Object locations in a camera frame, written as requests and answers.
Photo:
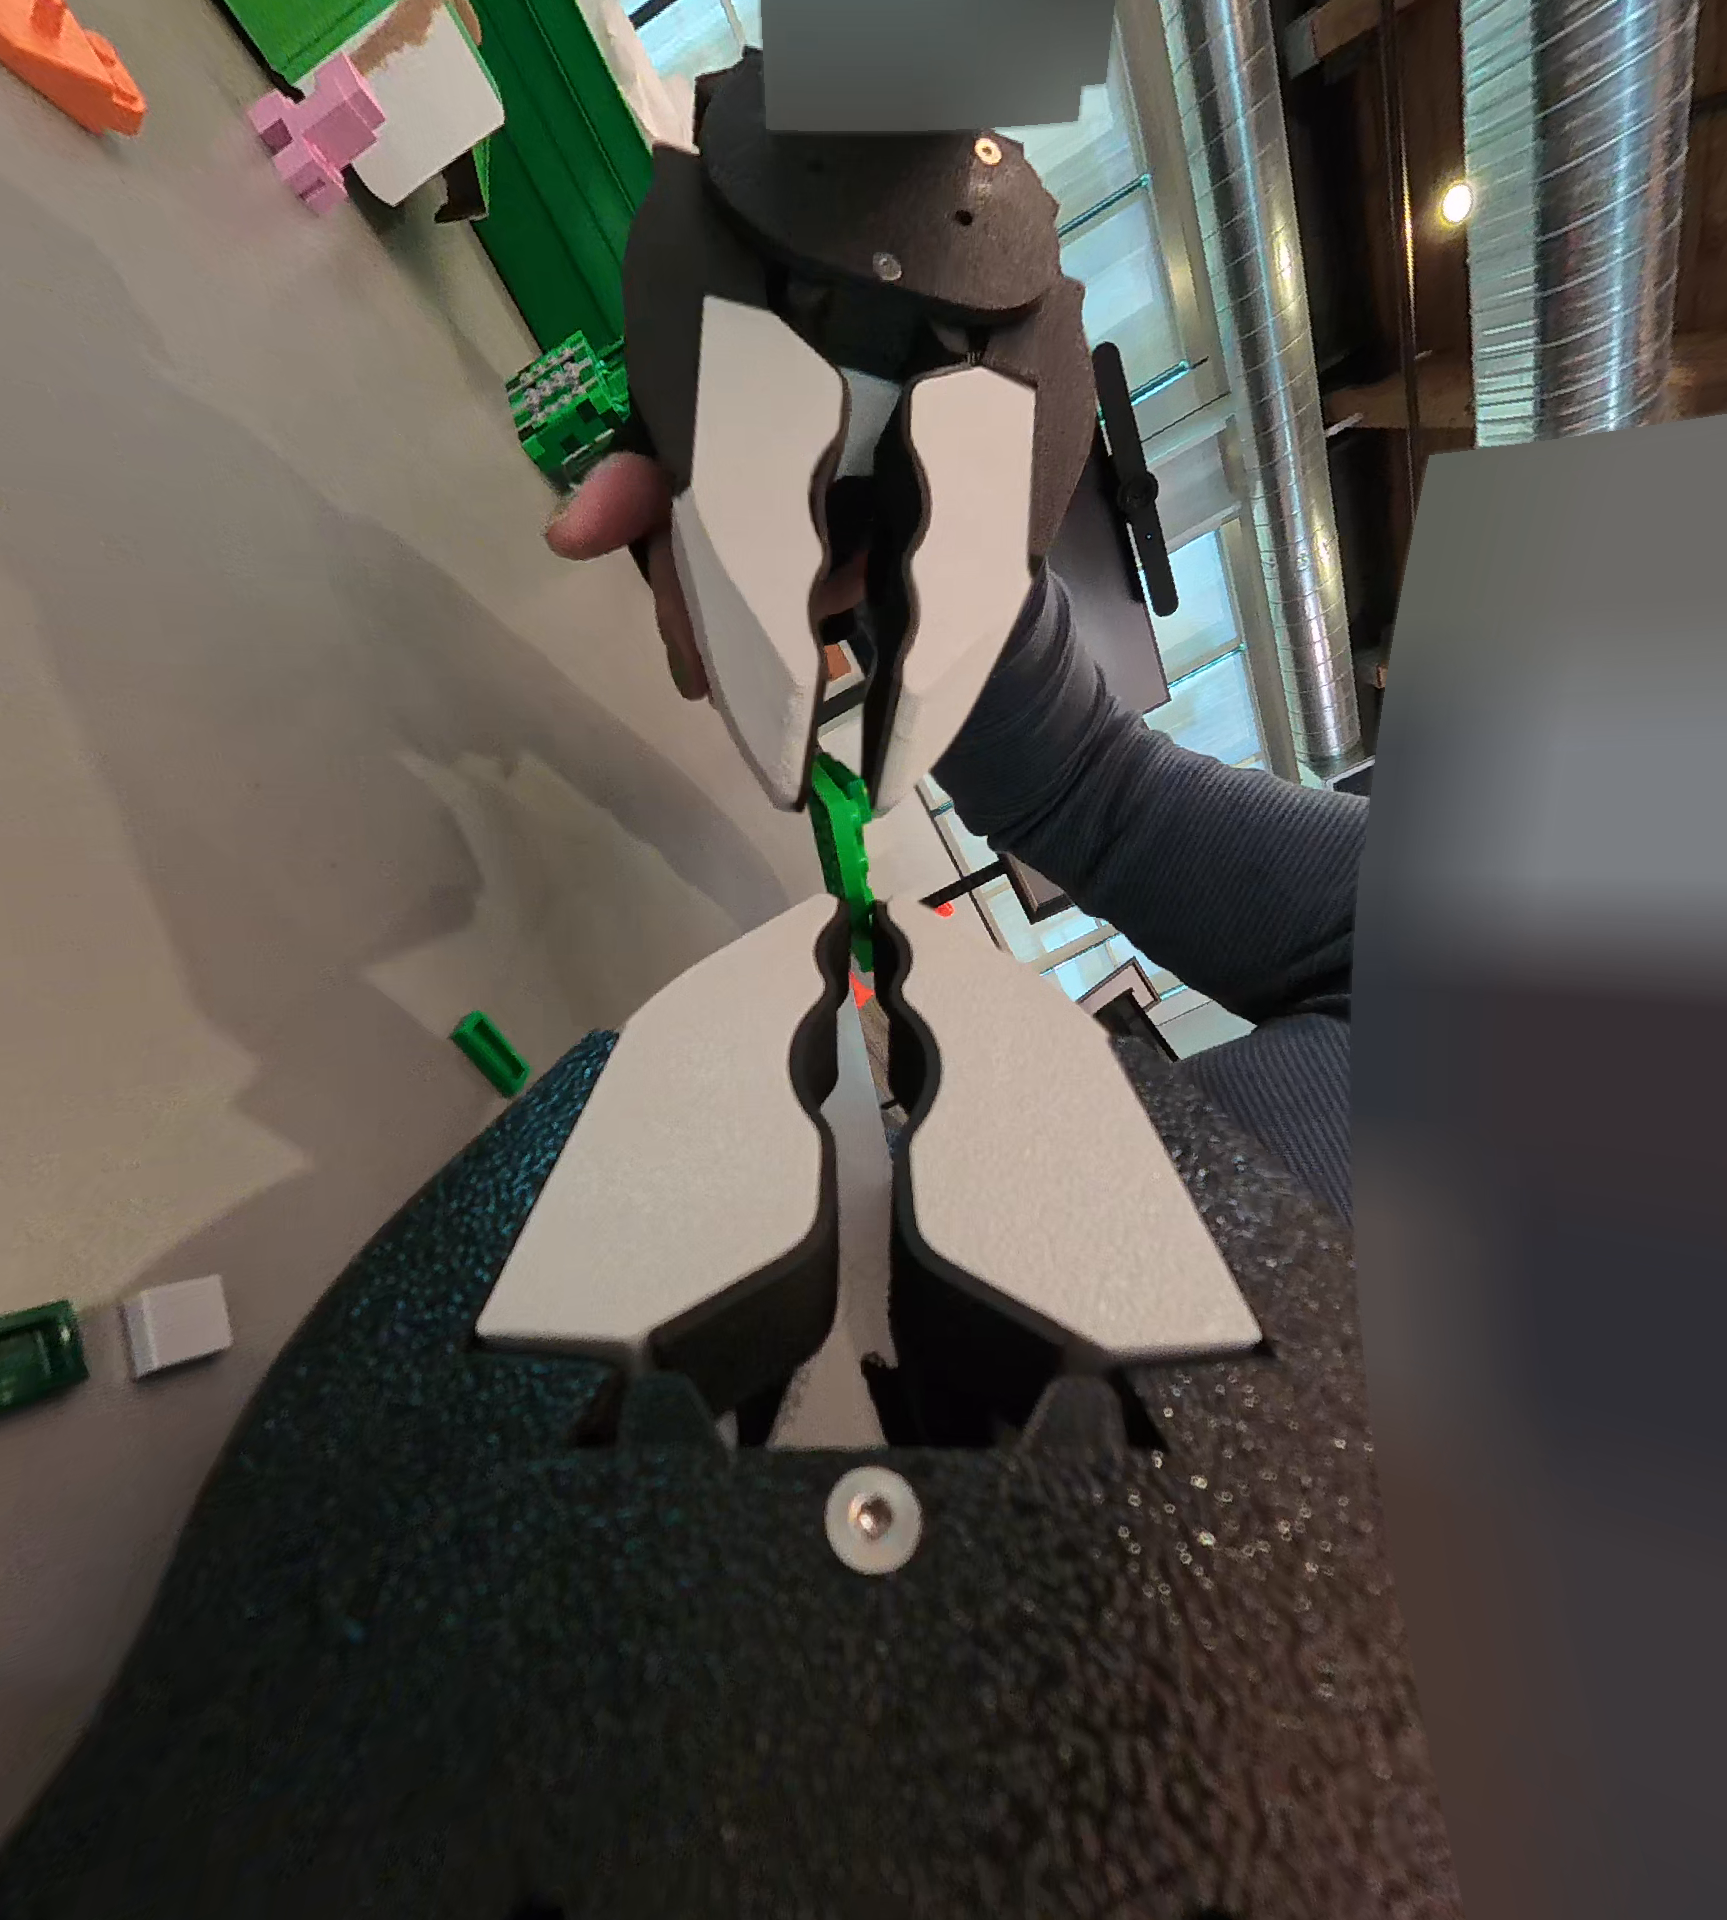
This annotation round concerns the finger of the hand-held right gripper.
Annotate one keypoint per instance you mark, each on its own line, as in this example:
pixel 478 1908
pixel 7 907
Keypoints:
pixel 749 526
pixel 966 526

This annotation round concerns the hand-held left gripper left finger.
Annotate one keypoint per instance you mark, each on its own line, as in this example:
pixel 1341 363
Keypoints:
pixel 652 1172

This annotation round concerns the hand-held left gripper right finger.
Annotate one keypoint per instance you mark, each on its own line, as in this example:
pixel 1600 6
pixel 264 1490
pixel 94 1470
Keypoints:
pixel 1073 1184

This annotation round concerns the green lego assembly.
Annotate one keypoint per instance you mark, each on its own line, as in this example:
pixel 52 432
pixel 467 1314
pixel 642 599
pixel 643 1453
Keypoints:
pixel 841 842

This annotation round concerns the person's right forearm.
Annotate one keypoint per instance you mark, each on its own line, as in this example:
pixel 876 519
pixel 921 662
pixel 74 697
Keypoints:
pixel 1177 842

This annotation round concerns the green lego model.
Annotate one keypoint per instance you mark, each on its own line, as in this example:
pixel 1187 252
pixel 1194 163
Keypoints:
pixel 571 405

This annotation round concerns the green lego box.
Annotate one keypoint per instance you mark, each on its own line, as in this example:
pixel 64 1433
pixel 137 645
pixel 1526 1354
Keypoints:
pixel 564 180

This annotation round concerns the light grey lego tile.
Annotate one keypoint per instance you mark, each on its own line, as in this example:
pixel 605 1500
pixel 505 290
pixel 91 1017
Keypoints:
pixel 176 1328

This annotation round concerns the pink lego pig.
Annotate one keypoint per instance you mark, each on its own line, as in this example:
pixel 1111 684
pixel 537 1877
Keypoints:
pixel 316 136

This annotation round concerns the dark green lego tile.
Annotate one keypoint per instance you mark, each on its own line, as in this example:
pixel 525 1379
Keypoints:
pixel 16 1358

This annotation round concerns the person's right hand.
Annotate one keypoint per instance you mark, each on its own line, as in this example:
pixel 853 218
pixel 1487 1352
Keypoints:
pixel 607 504

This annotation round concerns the black bar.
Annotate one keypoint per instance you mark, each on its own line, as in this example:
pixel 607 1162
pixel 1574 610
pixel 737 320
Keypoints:
pixel 1136 480

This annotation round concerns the white cardboard piece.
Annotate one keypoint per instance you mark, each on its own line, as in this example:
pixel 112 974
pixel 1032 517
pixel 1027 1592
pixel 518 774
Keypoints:
pixel 428 121

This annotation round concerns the ceiling lamp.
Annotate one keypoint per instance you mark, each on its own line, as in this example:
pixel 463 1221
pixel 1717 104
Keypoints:
pixel 1455 198

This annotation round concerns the orange brick separator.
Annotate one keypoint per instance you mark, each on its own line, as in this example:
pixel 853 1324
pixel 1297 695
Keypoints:
pixel 38 61

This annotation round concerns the large silver ventilation duct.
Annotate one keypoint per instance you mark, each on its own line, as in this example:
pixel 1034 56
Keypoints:
pixel 1583 180

